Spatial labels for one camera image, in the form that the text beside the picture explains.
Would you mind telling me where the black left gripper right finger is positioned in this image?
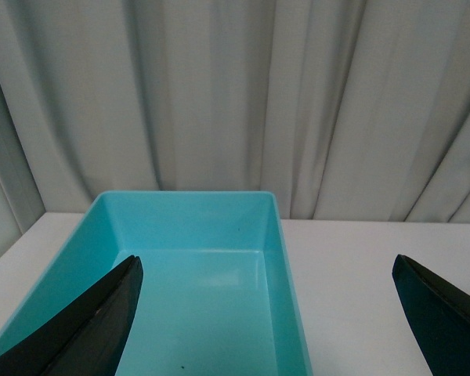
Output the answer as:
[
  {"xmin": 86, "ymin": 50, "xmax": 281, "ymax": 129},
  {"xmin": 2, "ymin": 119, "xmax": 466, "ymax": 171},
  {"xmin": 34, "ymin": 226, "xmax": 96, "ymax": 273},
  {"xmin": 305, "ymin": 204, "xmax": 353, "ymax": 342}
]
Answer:
[{"xmin": 392, "ymin": 255, "xmax": 470, "ymax": 375}]

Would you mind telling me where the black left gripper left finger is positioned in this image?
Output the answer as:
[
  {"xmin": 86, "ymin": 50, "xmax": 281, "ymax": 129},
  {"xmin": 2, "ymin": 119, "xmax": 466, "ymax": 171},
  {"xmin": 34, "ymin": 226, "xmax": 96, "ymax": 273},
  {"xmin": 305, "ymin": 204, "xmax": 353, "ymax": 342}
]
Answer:
[{"xmin": 0, "ymin": 255, "xmax": 143, "ymax": 375}]

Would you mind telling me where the turquoise plastic storage bin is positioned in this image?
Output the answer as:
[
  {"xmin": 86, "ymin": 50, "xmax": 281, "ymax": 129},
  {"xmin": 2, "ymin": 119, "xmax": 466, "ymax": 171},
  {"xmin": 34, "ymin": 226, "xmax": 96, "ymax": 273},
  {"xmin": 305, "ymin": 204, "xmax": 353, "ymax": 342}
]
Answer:
[{"xmin": 0, "ymin": 191, "xmax": 312, "ymax": 375}]

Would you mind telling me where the white pleated curtain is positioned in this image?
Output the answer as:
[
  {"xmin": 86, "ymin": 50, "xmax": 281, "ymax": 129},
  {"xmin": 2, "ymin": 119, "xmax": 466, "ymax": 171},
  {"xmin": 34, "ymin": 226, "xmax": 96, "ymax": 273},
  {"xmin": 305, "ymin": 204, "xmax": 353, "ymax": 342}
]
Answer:
[{"xmin": 0, "ymin": 1, "xmax": 470, "ymax": 256}]

